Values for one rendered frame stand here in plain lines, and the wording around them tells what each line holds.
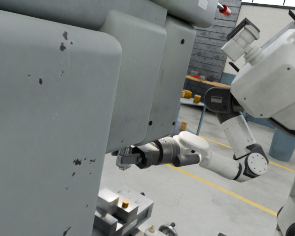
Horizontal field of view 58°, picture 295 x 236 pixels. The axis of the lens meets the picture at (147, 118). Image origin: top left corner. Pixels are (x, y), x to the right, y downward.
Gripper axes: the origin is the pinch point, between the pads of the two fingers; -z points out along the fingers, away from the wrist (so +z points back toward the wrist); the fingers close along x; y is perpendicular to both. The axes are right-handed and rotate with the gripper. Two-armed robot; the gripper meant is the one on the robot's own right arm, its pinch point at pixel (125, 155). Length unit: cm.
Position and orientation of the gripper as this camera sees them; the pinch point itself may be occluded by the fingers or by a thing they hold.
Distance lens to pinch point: 79.1
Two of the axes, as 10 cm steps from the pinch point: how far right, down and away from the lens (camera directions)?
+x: 5.7, 3.3, -7.5
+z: 8.0, -0.2, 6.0
